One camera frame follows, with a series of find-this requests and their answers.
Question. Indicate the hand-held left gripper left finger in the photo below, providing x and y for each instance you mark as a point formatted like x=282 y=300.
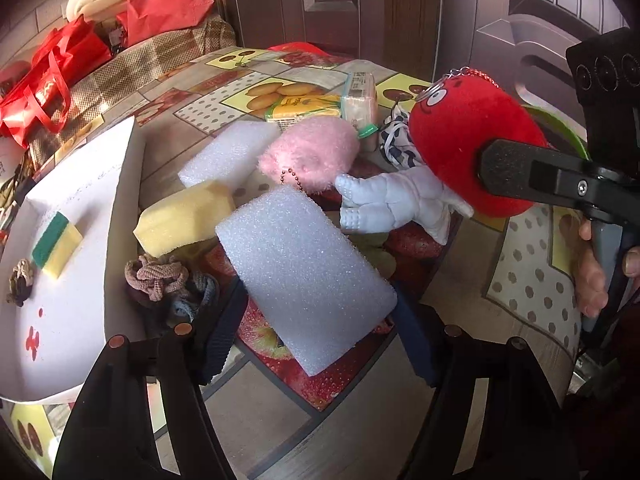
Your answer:
x=220 y=330

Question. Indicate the black dotted white cloth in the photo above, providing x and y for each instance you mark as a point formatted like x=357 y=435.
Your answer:
x=397 y=140

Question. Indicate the light red fabric bag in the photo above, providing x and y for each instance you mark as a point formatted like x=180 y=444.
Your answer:
x=160 y=0

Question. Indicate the white cardboard box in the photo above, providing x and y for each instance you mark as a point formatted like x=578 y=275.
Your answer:
x=65 y=320

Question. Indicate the red printed plastic bag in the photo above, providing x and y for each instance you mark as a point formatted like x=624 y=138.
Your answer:
x=295 y=48

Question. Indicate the person's right hand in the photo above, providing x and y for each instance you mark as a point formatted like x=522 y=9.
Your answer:
x=590 y=280

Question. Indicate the large white foam block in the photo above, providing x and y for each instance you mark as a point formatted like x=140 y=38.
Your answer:
x=305 y=270

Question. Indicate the glossy red tote bag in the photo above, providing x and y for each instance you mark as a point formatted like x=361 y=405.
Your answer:
x=55 y=60

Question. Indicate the yellow green snack packet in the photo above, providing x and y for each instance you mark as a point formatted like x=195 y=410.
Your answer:
x=300 y=107

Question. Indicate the red apple plush toy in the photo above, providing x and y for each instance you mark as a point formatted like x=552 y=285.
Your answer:
x=460 y=125

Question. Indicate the green and yellow scrub sponge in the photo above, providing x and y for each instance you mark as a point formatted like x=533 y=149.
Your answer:
x=60 y=250

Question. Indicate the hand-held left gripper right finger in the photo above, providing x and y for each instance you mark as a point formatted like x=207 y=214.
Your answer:
x=415 y=340

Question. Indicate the small white foam block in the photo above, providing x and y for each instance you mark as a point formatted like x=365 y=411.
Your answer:
x=230 y=152

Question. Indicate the pink fluffy plush toy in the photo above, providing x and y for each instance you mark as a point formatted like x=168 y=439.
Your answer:
x=315 y=150

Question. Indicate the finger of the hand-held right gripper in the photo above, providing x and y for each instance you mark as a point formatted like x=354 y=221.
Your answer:
x=530 y=175

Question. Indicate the pink tissue pack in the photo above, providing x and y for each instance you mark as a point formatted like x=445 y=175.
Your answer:
x=360 y=105

